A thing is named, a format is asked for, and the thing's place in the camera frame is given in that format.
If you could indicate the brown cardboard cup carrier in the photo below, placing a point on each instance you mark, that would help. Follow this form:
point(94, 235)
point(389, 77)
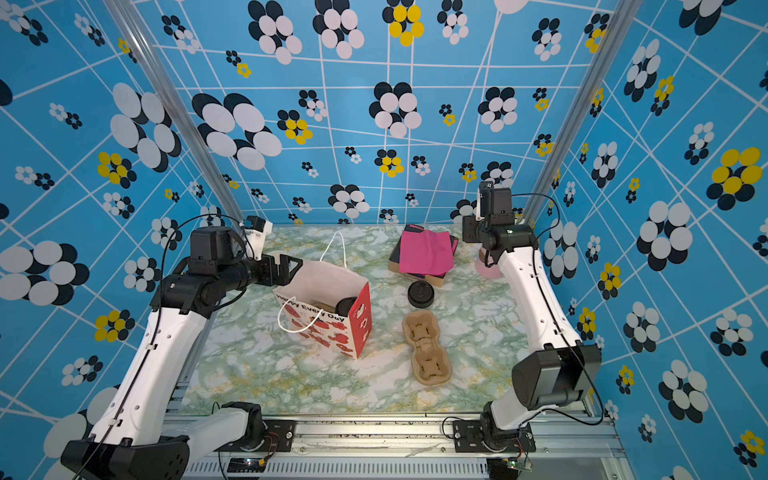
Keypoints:
point(430, 362)

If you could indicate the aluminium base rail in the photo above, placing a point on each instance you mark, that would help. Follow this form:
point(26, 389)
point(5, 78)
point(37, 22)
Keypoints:
point(414, 446)

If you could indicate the pink napkin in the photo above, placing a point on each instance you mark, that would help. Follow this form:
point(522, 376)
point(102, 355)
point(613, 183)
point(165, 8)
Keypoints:
point(426, 253)

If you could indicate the pink straw holder cup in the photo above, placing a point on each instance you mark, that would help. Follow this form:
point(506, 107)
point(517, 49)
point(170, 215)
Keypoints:
point(486, 270)

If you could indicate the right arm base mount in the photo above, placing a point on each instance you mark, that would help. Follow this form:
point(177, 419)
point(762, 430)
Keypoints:
point(480, 436)

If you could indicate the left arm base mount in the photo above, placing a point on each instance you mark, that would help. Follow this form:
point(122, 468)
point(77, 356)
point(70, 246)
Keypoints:
point(275, 436)

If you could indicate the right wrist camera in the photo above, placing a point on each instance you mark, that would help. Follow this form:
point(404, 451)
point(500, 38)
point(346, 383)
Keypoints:
point(485, 202)

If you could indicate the black coffee cup lid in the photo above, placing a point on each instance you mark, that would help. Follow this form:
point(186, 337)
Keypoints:
point(344, 306)

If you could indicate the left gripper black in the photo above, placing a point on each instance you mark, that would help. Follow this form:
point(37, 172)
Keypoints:
point(271, 278)

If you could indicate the red white gift bag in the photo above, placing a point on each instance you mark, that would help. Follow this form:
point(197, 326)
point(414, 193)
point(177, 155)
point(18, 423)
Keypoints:
point(307, 306)

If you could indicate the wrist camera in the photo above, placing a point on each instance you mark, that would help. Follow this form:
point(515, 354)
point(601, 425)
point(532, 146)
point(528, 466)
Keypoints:
point(485, 202)
point(255, 230)

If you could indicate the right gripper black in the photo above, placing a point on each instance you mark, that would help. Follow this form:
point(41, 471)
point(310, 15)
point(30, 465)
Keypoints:
point(471, 225)

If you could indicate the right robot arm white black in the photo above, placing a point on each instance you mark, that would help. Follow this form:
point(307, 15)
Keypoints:
point(559, 368)

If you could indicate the black lid stack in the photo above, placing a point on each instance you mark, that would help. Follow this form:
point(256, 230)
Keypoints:
point(421, 294)

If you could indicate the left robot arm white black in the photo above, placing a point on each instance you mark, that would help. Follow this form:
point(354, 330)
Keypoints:
point(128, 441)

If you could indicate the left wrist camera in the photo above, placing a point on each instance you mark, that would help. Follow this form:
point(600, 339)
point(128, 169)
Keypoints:
point(255, 230)

